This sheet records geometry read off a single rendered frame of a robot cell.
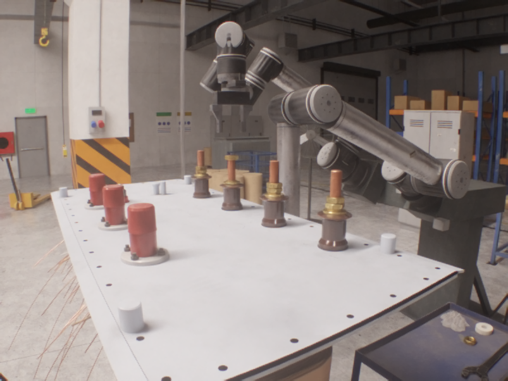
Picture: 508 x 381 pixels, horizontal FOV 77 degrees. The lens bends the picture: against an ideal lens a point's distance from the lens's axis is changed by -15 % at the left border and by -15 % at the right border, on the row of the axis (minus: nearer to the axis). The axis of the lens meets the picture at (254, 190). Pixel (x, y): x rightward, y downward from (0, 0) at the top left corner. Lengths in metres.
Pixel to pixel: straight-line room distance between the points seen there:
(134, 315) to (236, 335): 0.17
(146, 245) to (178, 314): 0.28
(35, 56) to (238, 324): 14.17
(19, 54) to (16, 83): 1.04
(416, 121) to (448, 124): 0.57
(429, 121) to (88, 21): 5.52
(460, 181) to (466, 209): 0.67
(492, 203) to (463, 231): 0.34
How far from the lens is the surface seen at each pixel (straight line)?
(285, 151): 1.58
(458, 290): 3.15
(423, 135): 5.94
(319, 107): 1.36
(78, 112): 6.11
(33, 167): 14.32
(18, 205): 8.63
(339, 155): 2.60
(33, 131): 14.26
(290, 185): 1.59
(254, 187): 6.52
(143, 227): 0.89
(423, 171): 1.80
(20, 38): 14.70
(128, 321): 0.62
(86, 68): 6.19
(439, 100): 9.65
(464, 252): 3.03
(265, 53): 2.23
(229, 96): 1.36
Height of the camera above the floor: 1.69
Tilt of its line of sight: 10 degrees down
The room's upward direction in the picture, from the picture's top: straight up
